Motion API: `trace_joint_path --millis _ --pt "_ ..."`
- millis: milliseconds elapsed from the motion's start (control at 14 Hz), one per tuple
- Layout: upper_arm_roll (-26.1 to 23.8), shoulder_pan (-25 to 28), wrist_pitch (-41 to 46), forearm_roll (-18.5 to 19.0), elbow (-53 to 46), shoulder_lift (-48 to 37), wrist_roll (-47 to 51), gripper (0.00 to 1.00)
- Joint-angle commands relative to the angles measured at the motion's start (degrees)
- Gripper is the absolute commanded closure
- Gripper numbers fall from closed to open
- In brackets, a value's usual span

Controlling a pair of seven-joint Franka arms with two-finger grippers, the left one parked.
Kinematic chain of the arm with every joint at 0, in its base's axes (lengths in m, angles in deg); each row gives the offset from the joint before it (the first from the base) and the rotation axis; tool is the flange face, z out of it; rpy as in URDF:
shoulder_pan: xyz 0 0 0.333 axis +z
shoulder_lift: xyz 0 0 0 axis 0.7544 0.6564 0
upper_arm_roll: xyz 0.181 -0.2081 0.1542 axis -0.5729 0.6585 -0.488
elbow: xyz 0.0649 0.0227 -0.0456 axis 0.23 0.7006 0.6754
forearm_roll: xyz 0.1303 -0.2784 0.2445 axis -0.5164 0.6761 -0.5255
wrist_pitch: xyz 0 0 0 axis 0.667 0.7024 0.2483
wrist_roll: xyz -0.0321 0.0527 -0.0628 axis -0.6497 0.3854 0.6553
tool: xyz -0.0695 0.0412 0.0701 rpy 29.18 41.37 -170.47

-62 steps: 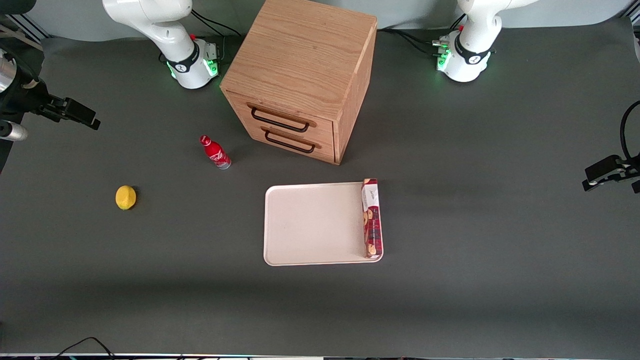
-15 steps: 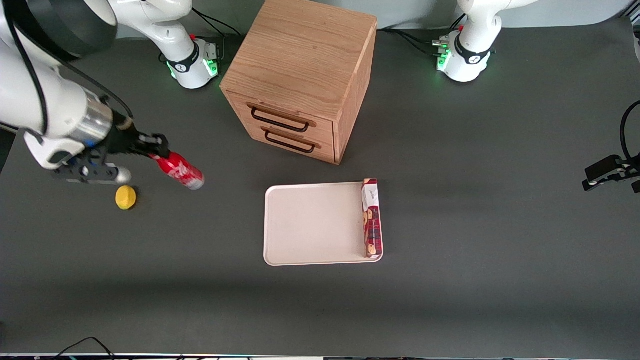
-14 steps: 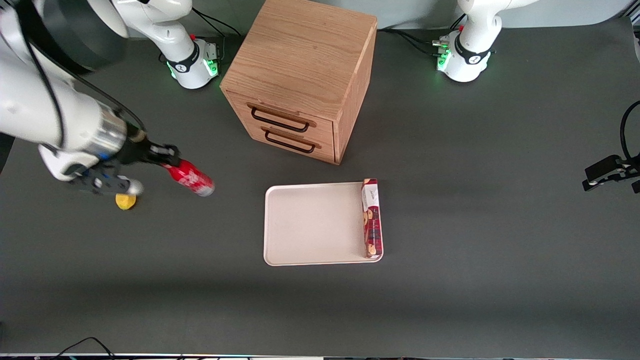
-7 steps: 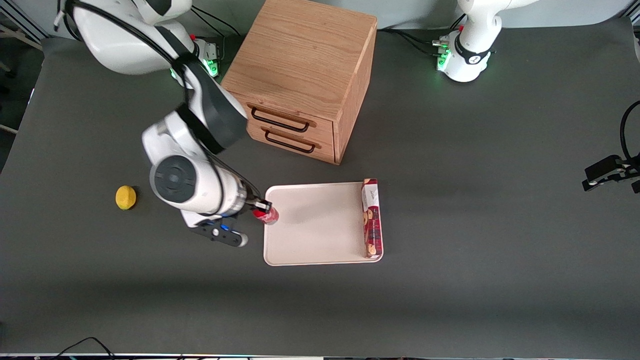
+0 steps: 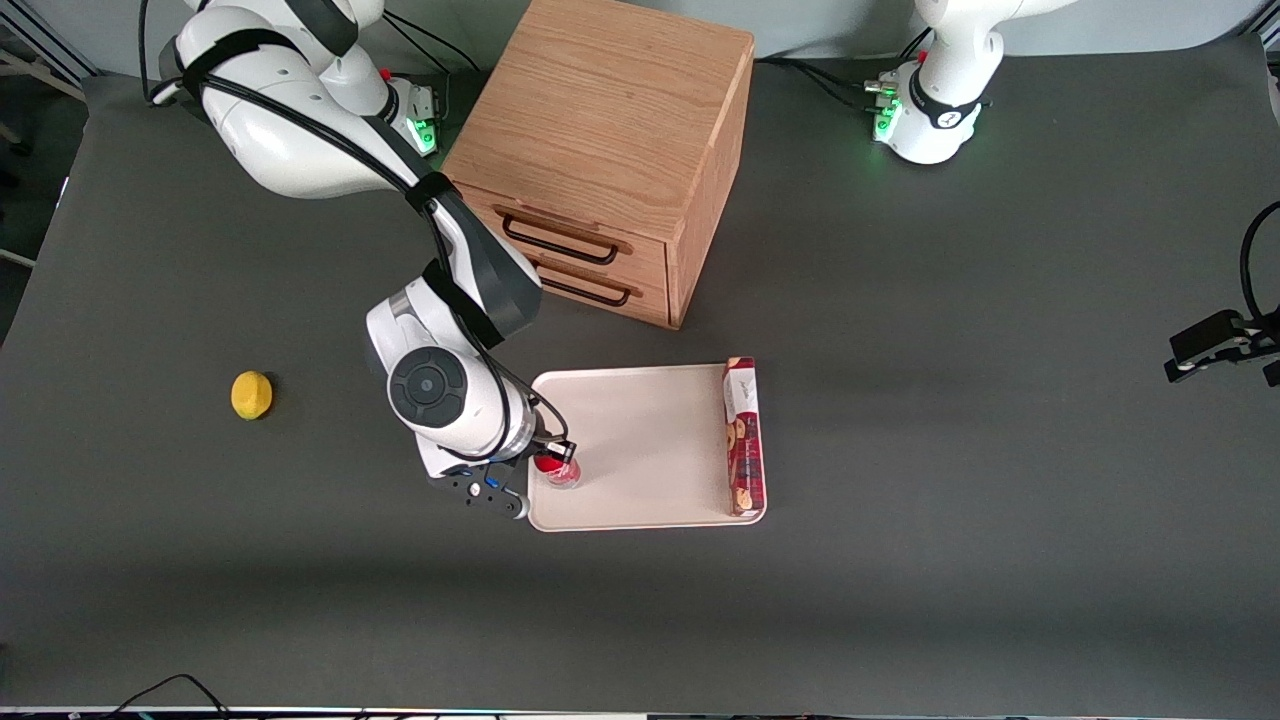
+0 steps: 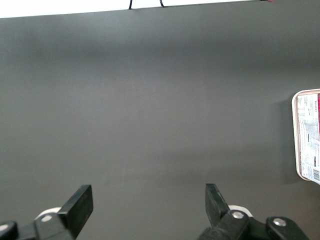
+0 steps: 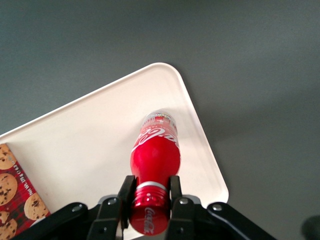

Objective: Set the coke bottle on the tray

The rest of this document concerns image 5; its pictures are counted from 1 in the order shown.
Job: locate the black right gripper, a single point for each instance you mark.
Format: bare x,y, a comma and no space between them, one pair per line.
549,449

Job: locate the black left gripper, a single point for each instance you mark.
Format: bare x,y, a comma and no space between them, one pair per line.
1212,339

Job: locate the red coke bottle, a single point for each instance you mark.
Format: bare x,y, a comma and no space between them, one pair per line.
562,476

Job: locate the beige plastic tray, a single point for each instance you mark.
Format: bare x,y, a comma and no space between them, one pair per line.
650,440

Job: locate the wooden drawer front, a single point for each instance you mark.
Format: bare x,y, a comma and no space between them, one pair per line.
650,256
655,300

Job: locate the red cookie box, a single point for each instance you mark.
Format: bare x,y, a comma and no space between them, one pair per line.
745,440

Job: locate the yellow lemon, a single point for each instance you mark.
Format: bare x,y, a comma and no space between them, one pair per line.
251,396

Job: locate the wooden drawer cabinet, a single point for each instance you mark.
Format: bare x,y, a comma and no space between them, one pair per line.
600,100

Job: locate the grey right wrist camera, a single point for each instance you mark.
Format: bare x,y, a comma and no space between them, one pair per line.
480,492

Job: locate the aluminium frame profile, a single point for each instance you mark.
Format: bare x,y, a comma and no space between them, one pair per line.
50,50

